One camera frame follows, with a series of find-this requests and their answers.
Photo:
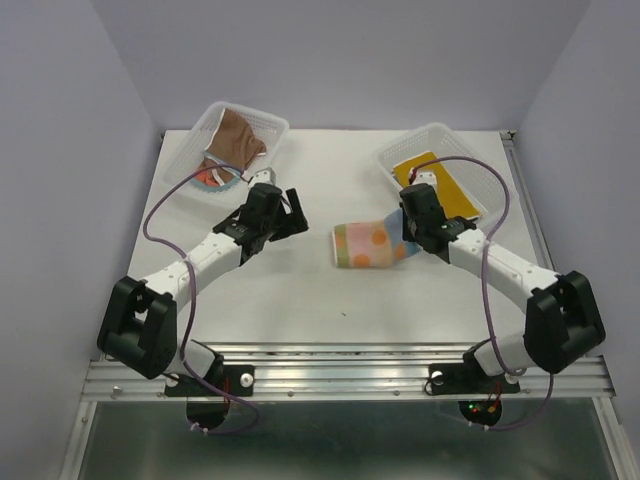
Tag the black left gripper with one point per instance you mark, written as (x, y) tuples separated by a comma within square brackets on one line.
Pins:
[(290, 224)]

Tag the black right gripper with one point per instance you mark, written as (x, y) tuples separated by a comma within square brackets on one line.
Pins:
[(406, 230)]

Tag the mustard yellow towel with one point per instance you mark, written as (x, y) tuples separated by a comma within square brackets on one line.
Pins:
[(452, 198)]

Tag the orange peach patterned towel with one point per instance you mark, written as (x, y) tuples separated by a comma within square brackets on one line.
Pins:
[(376, 244)]

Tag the brown orange bear towel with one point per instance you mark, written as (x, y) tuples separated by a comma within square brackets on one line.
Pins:
[(232, 149)]

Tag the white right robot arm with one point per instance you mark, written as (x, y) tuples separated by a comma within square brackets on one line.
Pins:
[(562, 321)]

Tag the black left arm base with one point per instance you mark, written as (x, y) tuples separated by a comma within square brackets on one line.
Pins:
[(200, 371)]

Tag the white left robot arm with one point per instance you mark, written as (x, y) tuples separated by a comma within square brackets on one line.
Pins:
[(140, 326)]

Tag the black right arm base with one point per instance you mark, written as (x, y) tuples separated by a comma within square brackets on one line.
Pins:
[(465, 385)]

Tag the white basket holding towels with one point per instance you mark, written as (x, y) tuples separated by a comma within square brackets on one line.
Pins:
[(184, 161)]

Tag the empty white plastic basket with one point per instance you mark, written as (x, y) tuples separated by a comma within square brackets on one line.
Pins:
[(479, 185)]

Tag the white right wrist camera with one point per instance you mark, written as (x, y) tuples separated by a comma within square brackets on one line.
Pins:
[(421, 177)]

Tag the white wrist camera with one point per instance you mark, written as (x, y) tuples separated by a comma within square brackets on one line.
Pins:
[(264, 176), (421, 177)]

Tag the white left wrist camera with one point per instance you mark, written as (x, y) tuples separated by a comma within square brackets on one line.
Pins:
[(264, 176)]

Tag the aluminium mounting rail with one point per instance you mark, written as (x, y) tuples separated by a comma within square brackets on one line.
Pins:
[(344, 372)]

